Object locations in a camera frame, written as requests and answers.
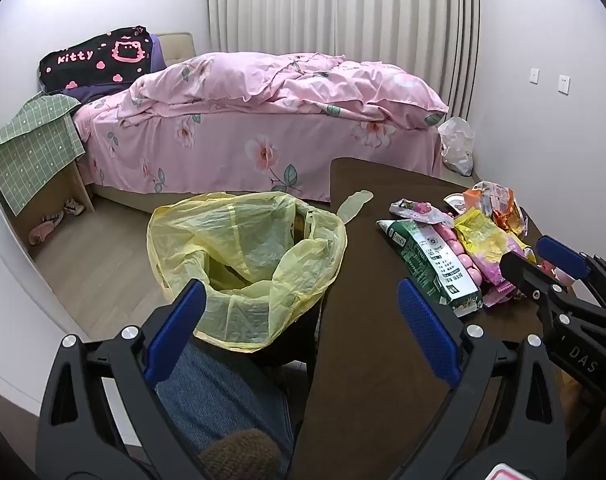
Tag bed with pink floral sheet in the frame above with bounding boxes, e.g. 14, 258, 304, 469
70, 52, 451, 207

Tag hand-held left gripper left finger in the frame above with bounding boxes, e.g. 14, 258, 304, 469
37, 279, 207, 480

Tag green white packet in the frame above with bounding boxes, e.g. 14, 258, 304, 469
375, 217, 484, 319

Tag fuzzy brown garment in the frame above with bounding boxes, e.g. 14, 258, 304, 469
198, 427, 284, 480

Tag pink floral duvet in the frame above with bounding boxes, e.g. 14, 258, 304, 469
128, 52, 450, 129

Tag black Hello Kitty pillow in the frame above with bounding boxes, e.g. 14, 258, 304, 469
38, 25, 157, 97

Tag green checked cloth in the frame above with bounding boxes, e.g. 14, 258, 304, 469
0, 92, 87, 216

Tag yellow pink snack packet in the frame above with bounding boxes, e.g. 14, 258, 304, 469
454, 207, 536, 282

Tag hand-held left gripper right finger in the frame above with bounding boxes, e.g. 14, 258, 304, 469
397, 277, 568, 480

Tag beige headboard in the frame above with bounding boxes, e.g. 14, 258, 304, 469
155, 31, 197, 69

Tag person's leg in jeans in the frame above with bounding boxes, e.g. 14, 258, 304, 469
155, 337, 296, 480

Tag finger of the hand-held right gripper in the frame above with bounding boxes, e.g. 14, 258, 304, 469
499, 251, 606, 342
535, 234, 606, 307

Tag pink white printed wrapper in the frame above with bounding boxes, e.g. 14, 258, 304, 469
389, 198, 455, 227

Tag pink caterpillar toy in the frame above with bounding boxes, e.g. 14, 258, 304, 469
435, 212, 484, 292

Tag pleated white curtain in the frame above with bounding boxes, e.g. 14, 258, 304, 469
205, 0, 484, 117

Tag orange snack packet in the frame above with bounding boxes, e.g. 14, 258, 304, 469
469, 180, 528, 237

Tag cardboard box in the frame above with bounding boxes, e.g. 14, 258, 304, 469
0, 157, 97, 261

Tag pink slippers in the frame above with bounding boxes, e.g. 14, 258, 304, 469
28, 212, 65, 247

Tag white plastic bag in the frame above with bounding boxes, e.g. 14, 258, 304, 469
436, 116, 476, 177

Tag black waste bin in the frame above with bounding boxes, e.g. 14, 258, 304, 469
198, 280, 326, 371

